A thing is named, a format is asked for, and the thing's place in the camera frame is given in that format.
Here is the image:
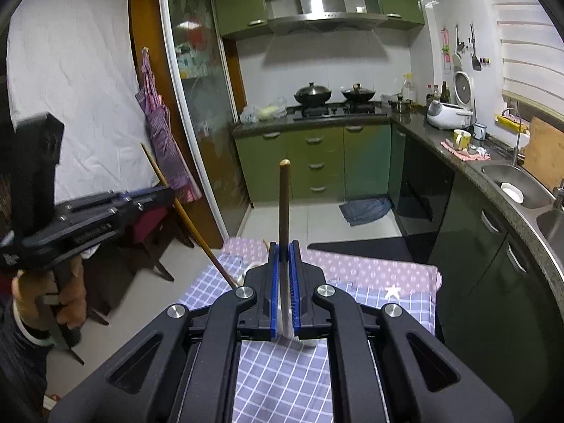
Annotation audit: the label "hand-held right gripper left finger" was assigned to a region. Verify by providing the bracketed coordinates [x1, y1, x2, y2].
[46, 241, 281, 423]

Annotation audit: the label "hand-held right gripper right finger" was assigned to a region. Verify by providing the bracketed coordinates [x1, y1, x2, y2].
[288, 240, 515, 423]

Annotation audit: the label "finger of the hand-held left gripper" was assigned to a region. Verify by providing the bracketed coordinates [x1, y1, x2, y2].
[56, 188, 156, 214]
[65, 186, 174, 244]

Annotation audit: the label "light brown chopstick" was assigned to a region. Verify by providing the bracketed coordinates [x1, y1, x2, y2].
[140, 142, 239, 291]

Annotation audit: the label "dark brown chopstick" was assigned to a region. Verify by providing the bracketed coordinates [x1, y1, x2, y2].
[278, 159, 292, 295]

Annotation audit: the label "person's left forearm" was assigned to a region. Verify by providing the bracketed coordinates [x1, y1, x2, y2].
[0, 302, 50, 423]

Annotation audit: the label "person's left hand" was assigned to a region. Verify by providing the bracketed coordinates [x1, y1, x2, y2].
[11, 256, 90, 331]

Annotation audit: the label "dark wooden chair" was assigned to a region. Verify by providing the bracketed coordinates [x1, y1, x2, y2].
[86, 200, 197, 364]

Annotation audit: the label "purple plaid apron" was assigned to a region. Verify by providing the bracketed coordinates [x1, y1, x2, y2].
[133, 48, 202, 204]

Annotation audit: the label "pink dotted cloth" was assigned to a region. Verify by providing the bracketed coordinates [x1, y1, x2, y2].
[221, 237, 442, 306]

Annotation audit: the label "blue checked tablecloth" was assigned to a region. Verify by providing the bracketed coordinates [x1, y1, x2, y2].
[178, 264, 438, 423]

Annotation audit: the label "sliding glass door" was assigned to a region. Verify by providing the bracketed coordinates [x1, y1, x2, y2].
[158, 0, 253, 241]

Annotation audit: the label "blue floor rag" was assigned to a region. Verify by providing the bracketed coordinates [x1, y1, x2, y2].
[338, 196, 394, 227]

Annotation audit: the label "white sheet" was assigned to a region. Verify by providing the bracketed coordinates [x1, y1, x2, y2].
[6, 0, 160, 206]

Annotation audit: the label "green lower cabinets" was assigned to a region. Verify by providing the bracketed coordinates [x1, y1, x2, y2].
[233, 122, 394, 204]

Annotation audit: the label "plastic bag of vegetables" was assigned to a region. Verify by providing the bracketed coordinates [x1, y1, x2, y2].
[239, 96, 288, 124]

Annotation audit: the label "black built-in appliance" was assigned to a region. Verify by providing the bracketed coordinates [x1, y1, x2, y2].
[398, 133, 455, 258]

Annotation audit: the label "black gas stove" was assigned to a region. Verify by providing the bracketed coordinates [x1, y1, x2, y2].
[292, 102, 389, 121]

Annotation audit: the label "dark green sink cabinets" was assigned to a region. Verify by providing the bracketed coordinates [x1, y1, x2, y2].
[427, 171, 564, 423]

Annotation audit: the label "black wok with lid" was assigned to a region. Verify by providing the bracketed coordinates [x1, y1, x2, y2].
[293, 81, 333, 107]
[340, 82, 377, 103]

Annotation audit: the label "dark stone countertop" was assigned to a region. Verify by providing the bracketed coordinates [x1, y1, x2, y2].
[233, 109, 564, 285]

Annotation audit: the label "small steel pot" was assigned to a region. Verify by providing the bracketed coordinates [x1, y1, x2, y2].
[387, 94, 413, 114]

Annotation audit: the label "pink dish cloth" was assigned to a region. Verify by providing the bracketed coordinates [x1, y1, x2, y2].
[441, 138, 493, 162]

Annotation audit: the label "clear oil bottle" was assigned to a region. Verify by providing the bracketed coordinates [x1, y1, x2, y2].
[400, 73, 418, 103]

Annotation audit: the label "white rice cooker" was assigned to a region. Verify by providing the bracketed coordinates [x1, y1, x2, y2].
[425, 71, 477, 131]

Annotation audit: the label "white bowl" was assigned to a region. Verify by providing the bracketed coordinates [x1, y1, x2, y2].
[501, 182, 526, 205]

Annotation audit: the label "row of dark sauce bottles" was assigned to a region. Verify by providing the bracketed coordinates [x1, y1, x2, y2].
[424, 80, 453, 105]

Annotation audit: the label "steel sink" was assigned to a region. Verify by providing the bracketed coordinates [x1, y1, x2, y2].
[479, 162, 564, 250]

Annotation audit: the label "steel range hood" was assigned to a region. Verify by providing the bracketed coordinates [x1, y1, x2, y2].
[263, 0, 389, 32]

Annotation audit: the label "thin steel faucet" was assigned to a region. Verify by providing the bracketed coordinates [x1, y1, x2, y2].
[501, 106, 528, 167]

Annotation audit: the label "yellow sponge rack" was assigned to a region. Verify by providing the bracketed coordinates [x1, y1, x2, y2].
[495, 113, 530, 136]

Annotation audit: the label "pink hanging utensil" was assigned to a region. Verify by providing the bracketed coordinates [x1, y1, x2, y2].
[440, 26, 452, 72]

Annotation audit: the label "wooden cutting board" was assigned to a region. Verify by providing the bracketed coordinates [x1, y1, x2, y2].
[521, 116, 564, 191]

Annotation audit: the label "hanging steel ladle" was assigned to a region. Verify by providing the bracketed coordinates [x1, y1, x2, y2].
[453, 24, 464, 68]

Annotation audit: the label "black hanging spatula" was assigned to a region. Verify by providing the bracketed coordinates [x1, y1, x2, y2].
[468, 23, 483, 72]

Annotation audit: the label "white window blind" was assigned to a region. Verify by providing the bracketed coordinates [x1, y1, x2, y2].
[497, 0, 564, 113]

